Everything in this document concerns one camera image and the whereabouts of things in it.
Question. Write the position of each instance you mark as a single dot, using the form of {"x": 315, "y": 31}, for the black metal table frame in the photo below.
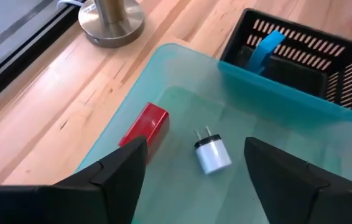
{"x": 26, "y": 57}

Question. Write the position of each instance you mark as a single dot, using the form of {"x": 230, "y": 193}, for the red charger block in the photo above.
{"x": 151, "y": 121}

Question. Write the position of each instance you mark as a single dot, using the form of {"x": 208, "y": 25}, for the white round black-top charger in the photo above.
{"x": 213, "y": 155}

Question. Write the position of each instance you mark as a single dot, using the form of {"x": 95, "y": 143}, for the black slotted plastic basket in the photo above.
{"x": 235, "y": 34}

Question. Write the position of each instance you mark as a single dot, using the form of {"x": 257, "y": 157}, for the black flat slab device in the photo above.
{"x": 294, "y": 77}

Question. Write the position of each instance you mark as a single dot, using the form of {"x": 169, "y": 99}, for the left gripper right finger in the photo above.
{"x": 313, "y": 199}

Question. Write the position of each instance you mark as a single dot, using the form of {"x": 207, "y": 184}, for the cyan plastic device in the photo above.
{"x": 266, "y": 49}

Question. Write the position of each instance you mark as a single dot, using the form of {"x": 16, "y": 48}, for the teal translucent plastic bin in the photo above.
{"x": 176, "y": 77}

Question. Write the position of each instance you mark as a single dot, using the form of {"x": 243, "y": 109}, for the white-shade metal table lamp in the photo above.
{"x": 110, "y": 25}

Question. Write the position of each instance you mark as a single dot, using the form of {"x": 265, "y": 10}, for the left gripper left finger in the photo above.
{"x": 70, "y": 202}

